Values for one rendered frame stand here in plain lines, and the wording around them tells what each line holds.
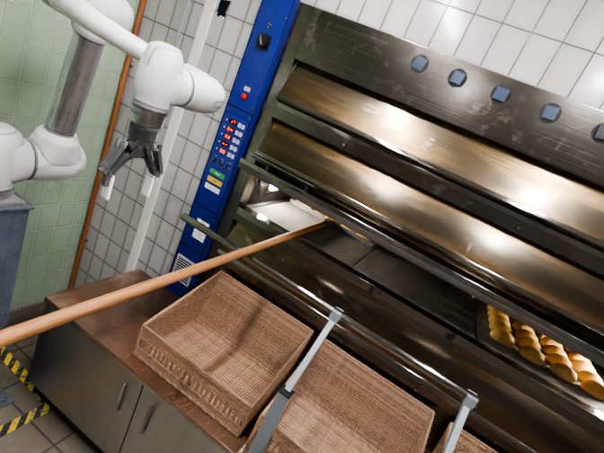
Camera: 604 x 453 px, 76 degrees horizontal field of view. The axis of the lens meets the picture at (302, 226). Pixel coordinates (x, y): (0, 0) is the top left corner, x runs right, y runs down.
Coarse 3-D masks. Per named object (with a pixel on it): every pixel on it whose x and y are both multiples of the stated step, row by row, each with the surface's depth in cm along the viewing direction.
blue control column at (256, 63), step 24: (264, 0) 163; (288, 0) 159; (264, 24) 165; (288, 24) 161; (240, 72) 172; (264, 72) 168; (240, 96) 174; (264, 96) 172; (192, 216) 194; (216, 216) 188; (192, 240) 196; (168, 288) 207; (192, 288) 202
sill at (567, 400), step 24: (240, 216) 186; (288, 240) 177; (336, 264) 169; (384, 288) 166; (408, 312) 159; (456, 336) 153; (504, 360) 148; (528, 384) 145; (552, 384) 146; (576, 408) 139
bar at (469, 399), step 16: (192, 224) 151; (224, 240) 147; (272, 272) 139; (304, 288) 137; (320, 304) 133; (336, 320) 131; (352, 320) 130; (320, 336) 129; (368, 336) 128; (400, 352) 124; (304, 368) 123; (416, 368) 123; (432, 368) 122; (288, 384) 121; (448, 384) 119; (288, 400) 117; (464, 400) 118; (272, 416) 120; (464, 416) 116; (272, 432) 124; (256, 448) 124; (448, 448) 111
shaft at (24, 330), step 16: (320, 224) 203; (272, 240) 156; (224, 256) 127; (240, 256) 135; (176, 272) 107; (192, 272) 112; (128, 288) 92; (144, 288) 96; (80, 304) 81; (96, 304) 84; (112, 304) 88; (32, 320) 73; (48, 320) 74; (64, 320) 77; (0, 336) 67; (16, 336) 69
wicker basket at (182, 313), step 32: (224, 288) 190; (160, 320) 162; (192, 320) 189; (224, 320) 188; (256, 320) 183; (288, 320) 179; (160, 352) 151; (192, 352) 170; (224, 352) 178; (256, 352) 182; (288, 352) 178; (192, 384) 147; (224, 384) 161; (256, 384) 169; (224, 416) 142; (256, 416) 152
